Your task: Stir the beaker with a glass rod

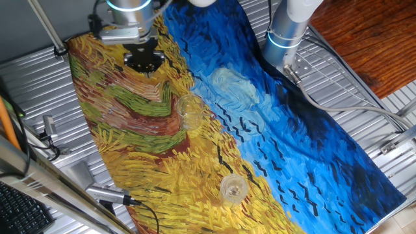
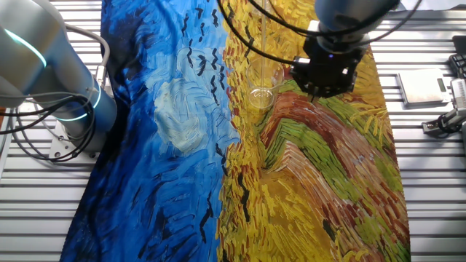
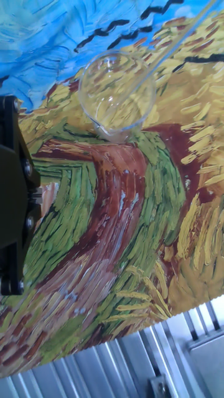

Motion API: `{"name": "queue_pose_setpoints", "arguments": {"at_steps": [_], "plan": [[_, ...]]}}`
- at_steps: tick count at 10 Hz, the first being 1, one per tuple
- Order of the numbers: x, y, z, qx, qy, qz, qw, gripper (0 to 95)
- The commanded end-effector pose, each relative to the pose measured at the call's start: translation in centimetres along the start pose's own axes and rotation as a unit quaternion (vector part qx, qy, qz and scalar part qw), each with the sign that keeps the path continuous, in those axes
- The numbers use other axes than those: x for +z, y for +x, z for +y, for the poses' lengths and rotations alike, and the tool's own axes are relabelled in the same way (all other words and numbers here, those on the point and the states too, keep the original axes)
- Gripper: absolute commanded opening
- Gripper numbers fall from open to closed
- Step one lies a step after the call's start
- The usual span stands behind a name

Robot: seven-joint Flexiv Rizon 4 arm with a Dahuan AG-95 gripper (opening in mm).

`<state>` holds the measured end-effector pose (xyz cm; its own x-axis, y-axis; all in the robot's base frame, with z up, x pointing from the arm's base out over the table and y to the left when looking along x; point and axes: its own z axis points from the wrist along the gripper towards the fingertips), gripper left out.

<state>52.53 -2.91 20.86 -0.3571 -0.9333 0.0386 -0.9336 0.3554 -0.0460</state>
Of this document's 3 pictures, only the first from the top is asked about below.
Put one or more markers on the long silver camera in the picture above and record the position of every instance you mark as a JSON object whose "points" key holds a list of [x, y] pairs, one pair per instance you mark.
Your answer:
{"points": [[107, 193]]}

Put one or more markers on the small silver camera on mount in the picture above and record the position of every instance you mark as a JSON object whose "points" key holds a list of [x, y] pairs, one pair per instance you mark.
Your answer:
{"points": [[49, 126]]}

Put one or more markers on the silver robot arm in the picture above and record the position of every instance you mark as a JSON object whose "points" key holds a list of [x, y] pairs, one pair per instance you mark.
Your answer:
{"points": [[286, 32]]}

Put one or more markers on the thick-rimmed clear glass beaker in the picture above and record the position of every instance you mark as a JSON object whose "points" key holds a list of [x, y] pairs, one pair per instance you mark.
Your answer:
{"points": [[232, 191]]}

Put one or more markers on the small metal corner bracket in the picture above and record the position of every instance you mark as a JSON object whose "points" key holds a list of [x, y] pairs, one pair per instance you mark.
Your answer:
{"points": [[388, 148]]}

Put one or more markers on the thin aluminium pole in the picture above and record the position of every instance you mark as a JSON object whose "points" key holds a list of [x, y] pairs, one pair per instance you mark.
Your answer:
{"points": [[47, 26]]}

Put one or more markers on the glass stirring rod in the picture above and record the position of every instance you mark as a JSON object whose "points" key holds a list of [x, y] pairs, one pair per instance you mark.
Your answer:
{"points": [[209, 114]]}

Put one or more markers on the black keyboard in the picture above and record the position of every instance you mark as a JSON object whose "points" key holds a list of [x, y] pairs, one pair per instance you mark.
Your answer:
{"points": [[19, 211]]}

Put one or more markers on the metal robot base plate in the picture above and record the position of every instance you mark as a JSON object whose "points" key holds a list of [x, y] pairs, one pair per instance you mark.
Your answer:
{"points": [[302, 66]]}

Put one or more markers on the orange pole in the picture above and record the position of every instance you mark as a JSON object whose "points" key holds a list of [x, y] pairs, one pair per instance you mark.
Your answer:
{"points": [[7, 125]]}

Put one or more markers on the painted wheat field cloth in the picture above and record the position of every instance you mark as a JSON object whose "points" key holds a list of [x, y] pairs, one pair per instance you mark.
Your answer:
{"points": [[292, 146]]}

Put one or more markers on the aluminium profile bar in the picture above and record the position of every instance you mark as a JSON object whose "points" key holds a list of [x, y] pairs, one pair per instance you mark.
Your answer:
{"points": [[406, 135], [408, 109]]}

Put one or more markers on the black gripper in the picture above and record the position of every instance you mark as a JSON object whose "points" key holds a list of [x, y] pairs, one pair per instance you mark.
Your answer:
{"points": [[143, 52]]}

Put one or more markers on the aluminium frame post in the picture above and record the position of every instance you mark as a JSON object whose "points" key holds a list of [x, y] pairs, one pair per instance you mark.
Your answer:
{"points": [[48, 185]]}

